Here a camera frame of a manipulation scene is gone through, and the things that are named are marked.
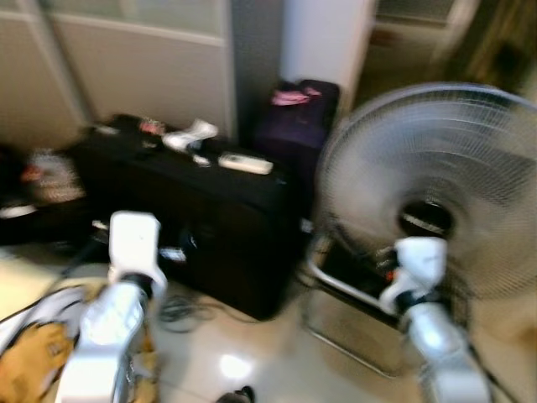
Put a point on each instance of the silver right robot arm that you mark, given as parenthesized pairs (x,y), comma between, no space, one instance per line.
(440,353)

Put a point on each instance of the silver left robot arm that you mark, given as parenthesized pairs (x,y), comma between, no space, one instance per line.
(105,336)

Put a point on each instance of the white standing fan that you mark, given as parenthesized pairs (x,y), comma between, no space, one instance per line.
(470,151)

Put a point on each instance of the dark purple suitcase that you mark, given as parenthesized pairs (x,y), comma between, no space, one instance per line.
(294,138)

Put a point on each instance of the pink cloth item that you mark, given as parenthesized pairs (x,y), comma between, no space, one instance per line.
(294,97)

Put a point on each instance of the white remote control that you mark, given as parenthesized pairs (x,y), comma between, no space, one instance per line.
(246,164)

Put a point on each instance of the white crumpled cloth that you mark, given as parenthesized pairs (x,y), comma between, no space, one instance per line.
(191,136)

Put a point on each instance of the small red item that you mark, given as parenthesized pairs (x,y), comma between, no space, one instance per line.
(152,126)

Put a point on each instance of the beige wardrobe sliding door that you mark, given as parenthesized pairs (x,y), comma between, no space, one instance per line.
(143,67)

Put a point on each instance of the clear crinkled plastic bag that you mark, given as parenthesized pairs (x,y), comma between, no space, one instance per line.
(54,176)

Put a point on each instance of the black bedside table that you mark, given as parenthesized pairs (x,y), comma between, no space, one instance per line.
(21,220)

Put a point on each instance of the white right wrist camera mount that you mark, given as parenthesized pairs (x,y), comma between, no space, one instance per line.
(419,260)

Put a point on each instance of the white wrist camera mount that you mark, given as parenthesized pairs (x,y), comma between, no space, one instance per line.
(419,260)
(134,243)

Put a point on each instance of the metal chair frame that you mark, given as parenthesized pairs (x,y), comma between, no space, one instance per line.
(336,287)

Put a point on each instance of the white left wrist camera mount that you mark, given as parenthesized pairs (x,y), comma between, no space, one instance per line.
(134,243)

